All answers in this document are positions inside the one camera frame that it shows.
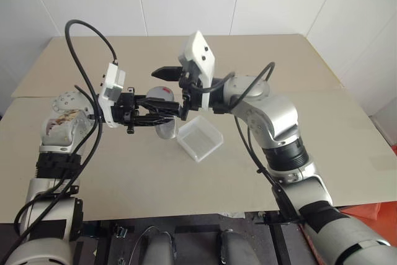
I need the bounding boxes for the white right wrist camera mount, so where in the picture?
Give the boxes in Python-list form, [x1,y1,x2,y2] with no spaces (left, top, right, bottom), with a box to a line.
[177,30,216,112]

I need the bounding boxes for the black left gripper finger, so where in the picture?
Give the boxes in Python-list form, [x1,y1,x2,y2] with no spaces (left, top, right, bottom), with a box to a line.
[133,114,176,127]
[133,97,181,117]

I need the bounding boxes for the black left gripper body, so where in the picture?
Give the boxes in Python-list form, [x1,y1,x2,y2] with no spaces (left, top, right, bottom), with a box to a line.
[112,86,139,136]

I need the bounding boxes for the dark rounded shape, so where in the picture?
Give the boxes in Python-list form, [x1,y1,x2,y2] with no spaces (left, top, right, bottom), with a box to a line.
[145,229,178,265]

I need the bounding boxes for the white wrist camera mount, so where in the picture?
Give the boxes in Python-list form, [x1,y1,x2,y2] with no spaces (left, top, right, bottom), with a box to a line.
[97,62,127,128]
[177,30,216,112]

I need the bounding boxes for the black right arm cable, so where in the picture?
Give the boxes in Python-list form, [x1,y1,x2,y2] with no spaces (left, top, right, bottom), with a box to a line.
[187,61,306,224]

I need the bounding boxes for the orange plastic bag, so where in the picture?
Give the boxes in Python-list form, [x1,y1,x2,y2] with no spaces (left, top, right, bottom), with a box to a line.
[339,201,397,241]

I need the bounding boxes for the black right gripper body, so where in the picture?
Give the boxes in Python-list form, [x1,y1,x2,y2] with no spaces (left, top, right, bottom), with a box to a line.
[178,69,204,112]

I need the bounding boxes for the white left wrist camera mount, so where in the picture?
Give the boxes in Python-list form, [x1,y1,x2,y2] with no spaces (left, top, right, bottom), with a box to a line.
[97,62,127,128]

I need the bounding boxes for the clear plastic jar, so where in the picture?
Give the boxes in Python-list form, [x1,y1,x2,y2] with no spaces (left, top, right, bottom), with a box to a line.
[153,100,180,140]

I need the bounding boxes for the thin grey wire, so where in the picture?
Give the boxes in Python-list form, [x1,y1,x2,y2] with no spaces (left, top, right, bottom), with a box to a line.
[129,225,159,265]

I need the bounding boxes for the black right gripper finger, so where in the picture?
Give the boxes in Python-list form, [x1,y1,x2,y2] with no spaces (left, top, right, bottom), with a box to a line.
[177,93,191,122]
[151,65,184,83]

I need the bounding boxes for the silver jar lid red label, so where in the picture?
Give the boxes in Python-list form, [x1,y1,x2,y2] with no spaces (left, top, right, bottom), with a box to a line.
[145,85,175,102]

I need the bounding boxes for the clear plastic box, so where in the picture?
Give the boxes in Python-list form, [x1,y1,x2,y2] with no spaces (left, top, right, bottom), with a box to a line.
[176,115,225,163]

